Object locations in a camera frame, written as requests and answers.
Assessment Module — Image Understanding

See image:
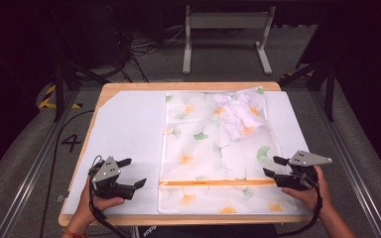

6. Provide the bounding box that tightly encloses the person's left hand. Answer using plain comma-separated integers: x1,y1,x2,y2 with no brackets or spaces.
78,176,127,226

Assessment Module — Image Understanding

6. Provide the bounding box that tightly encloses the bundle of dark cables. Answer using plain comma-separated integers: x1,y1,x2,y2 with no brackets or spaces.
110,19,187,83

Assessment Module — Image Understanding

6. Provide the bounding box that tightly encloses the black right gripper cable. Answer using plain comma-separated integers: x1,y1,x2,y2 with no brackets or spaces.
277,179,324,238

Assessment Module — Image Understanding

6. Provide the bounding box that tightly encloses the white table sheet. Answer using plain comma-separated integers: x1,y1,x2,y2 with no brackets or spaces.
62,89,313,216

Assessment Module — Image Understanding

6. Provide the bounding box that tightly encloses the black metal stand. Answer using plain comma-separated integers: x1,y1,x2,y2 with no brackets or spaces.
278,58,337,123
53,58,111,123

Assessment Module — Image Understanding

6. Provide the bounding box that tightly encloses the wooden table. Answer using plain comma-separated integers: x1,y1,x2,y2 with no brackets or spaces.
58,81,314,228

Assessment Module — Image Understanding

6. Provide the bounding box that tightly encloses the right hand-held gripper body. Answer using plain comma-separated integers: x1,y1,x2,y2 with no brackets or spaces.
273,150,333,192

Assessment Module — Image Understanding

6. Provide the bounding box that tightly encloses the white metal stand frame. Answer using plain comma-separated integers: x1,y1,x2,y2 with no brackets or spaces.
182,4,277,76

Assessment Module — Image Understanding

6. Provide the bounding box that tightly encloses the aluminium floor rail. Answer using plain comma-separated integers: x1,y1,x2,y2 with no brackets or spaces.
311,88,381,238
0,88,80,238

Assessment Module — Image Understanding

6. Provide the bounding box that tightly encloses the leaf print mesh laundry bag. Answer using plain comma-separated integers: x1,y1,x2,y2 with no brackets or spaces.
157,86,300,215

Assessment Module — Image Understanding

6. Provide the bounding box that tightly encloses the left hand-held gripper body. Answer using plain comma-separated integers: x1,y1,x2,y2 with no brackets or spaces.
88,156,137,201

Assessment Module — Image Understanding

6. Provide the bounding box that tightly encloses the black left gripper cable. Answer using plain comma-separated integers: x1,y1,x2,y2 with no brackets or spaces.
87,155,128,238

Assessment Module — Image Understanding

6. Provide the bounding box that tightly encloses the red wrist bracelet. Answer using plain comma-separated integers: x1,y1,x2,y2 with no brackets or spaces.
63,227,88,238

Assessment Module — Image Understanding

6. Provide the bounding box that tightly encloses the person's right hand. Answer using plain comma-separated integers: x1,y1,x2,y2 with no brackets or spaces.
281,165,334,216

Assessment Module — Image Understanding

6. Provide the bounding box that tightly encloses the yellow black hazard tape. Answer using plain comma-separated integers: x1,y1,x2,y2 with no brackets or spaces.
38,83,83,110

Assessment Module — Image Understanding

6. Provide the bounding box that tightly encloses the black floor cable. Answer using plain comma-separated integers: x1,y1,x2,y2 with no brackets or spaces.
39,109,95,238

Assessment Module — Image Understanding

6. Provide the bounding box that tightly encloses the person's dark clothing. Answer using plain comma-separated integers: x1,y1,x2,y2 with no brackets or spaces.
138,223,280,238

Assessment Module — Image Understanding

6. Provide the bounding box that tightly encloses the white crumpled garment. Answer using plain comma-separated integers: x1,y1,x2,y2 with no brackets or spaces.
210,88,270,142

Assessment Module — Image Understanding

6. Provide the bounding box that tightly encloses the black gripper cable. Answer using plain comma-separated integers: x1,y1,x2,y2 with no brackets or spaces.
87,155,128,238
277,179,324,238

